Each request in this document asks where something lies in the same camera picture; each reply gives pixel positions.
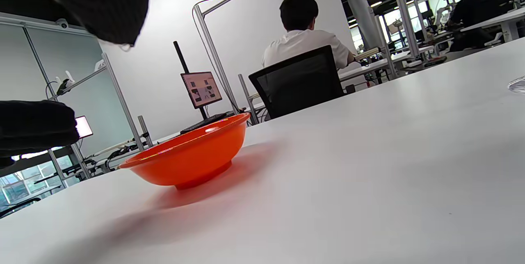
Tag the orange plastic bowl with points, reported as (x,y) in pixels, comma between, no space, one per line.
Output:
(188,161)

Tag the aluminium frame post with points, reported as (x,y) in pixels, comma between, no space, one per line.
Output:
(211,51)
(404,10)

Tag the long white desk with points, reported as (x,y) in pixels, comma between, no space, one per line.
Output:
(369,69)

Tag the small monitor on pole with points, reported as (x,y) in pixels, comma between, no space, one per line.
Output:
(202,89)

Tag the clear wine glass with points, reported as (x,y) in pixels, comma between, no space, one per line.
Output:
(519,85)

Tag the cream ribbed roll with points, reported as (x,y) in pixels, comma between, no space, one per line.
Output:
(367,53)

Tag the black mesh office chair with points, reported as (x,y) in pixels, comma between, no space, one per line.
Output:
(299,83)

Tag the white partition panel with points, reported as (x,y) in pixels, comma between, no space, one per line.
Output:
(363,14)

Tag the person's right hand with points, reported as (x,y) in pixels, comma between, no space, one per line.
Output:
(102,5)

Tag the black computer cart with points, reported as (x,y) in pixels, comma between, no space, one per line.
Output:
(182,59)

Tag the black keyboard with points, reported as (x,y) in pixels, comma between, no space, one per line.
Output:
(205,123)

